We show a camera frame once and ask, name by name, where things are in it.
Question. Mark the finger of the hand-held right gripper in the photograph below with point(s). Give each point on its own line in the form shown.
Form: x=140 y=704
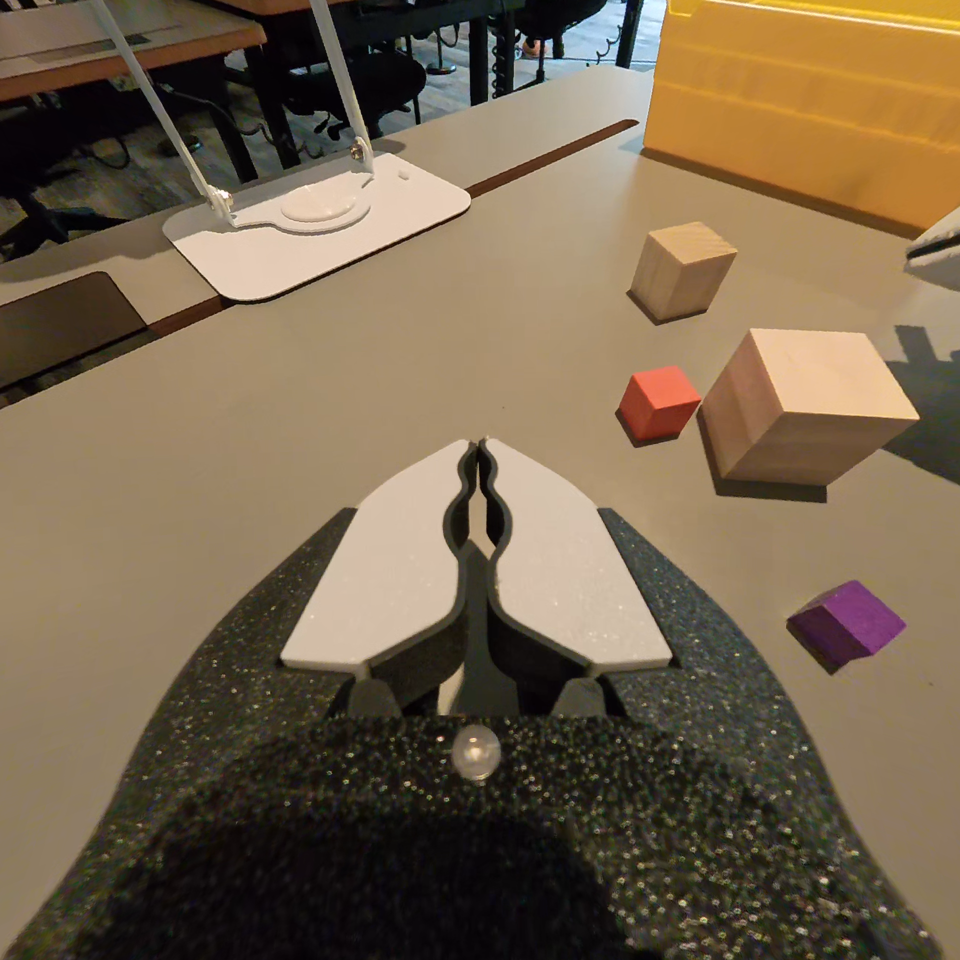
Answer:
x=941 y=255

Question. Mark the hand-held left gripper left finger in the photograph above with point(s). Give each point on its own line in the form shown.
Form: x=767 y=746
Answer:
x=390 y=570

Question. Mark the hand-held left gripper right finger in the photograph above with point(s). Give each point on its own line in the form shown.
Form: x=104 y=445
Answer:
x=570 y=577

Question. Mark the large natural wooden cube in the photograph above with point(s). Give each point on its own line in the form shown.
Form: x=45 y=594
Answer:
x=802 y=405

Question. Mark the small red wooden cube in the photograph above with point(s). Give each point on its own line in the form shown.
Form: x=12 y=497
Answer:
x=656 y=401

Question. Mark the yellow plastic box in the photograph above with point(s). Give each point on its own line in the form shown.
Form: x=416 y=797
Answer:
x=795 y=97

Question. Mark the small natural wooden cube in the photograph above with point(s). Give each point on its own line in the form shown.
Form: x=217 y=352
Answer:
x=679 y=270

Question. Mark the small purple wooden cube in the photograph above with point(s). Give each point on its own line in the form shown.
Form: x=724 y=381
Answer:
x=851 y=619

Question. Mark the black office chair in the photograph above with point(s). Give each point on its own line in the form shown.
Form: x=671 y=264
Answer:
x=375 y=82
x=37 y=187

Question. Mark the wooden background desk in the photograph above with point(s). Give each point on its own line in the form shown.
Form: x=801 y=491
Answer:
x=90 y=45

